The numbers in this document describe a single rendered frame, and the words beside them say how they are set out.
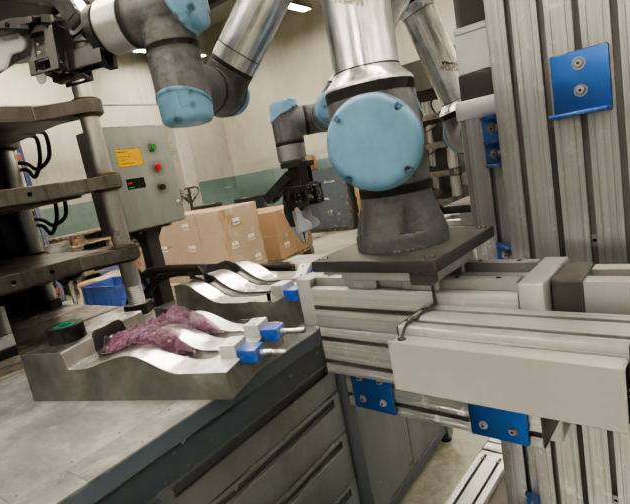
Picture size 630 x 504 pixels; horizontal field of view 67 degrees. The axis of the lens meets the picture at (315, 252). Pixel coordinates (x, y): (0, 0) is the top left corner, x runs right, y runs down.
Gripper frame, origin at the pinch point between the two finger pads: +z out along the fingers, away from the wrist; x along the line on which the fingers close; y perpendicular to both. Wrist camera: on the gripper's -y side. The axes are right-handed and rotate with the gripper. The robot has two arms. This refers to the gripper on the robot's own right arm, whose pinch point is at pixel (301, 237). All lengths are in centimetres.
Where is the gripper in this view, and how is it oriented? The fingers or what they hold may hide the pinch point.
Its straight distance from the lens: 127.4
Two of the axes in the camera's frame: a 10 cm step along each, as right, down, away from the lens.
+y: 8.0, -0.4, -6.0
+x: 5.7, -2.5, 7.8
